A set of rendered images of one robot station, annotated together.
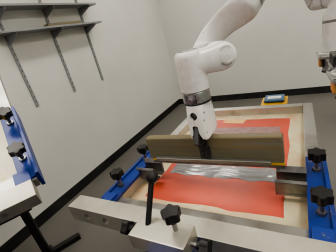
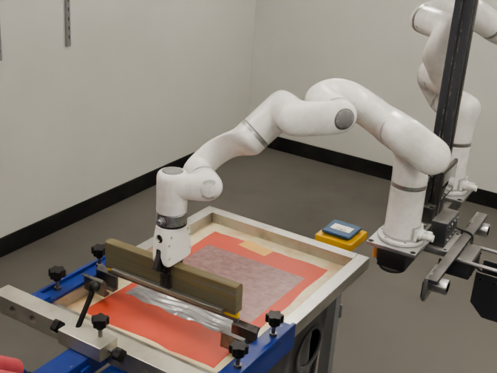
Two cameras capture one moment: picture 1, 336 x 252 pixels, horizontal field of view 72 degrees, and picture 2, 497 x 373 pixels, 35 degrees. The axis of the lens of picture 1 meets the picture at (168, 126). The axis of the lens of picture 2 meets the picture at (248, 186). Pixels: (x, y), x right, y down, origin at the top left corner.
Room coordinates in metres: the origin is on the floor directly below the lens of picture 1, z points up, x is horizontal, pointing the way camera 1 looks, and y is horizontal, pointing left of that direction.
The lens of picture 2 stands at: (-1.10, -0.22, 2.05)
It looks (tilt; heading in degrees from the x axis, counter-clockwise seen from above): 23 degrees down; 358
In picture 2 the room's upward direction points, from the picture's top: 4 degrees clockwise
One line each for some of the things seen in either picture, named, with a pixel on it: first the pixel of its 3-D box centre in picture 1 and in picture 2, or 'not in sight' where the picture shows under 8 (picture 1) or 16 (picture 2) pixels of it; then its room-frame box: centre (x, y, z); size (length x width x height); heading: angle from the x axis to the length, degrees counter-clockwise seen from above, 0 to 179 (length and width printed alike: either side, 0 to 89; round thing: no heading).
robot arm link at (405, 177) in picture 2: not in sight; (415, 158); (0.80, -0.71, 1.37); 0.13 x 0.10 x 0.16; 18
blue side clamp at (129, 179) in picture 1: (136, 177); (79, 286); (0.73, 0.16, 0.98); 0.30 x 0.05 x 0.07; 148
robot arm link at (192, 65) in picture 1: (205, 66); (188, 190); (0.60, -0.13, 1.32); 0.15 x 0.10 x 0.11; 108
